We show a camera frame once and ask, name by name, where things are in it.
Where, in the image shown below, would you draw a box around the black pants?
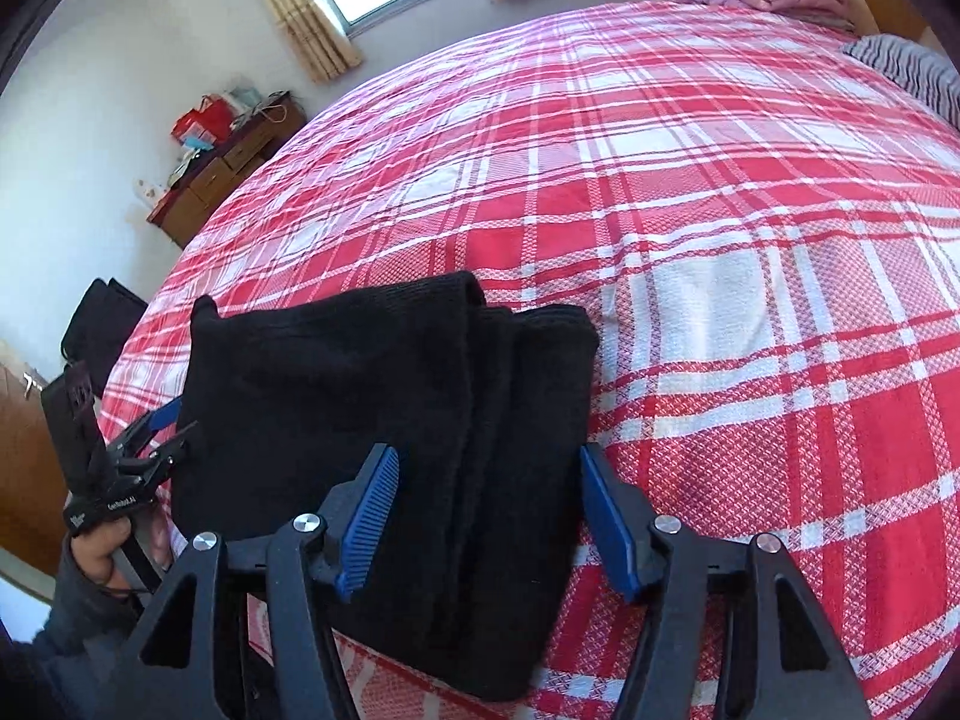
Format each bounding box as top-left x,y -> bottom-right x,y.
171,270 -> 601,702

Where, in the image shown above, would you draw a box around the wooden dresser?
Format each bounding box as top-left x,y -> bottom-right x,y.
146,94 -> 310,250

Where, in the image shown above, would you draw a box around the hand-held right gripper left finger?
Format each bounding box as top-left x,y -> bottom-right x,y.
112,444 -> 400,720

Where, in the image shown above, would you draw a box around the person's left hand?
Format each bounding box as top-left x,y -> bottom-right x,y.
71,514 -> 173,587

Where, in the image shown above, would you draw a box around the pale teal bag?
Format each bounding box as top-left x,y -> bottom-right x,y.
223,82 -> 272,128

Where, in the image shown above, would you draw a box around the grey striped pillow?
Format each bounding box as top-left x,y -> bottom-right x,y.
840,34 -> 960,128

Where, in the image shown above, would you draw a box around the black bag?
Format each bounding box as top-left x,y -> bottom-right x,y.
60,277 -> 151,383

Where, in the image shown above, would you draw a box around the person's left forearm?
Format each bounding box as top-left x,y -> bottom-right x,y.
0,540 -> 143,720

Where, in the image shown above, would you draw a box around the red plaid bed sheet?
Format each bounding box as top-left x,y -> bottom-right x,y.
97,0 -> 960,720

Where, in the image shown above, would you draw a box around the wooden door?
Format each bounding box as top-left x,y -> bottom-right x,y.
0,360 -> 72,578

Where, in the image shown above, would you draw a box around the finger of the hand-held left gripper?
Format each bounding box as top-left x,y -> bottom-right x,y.
112,397 -> 183,460
118,421 -> 200,500

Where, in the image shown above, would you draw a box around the red bag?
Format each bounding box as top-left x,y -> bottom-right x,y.
171,94 -> 235,147

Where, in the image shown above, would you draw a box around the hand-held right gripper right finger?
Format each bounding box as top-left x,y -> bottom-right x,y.
581,442 -> 875,720

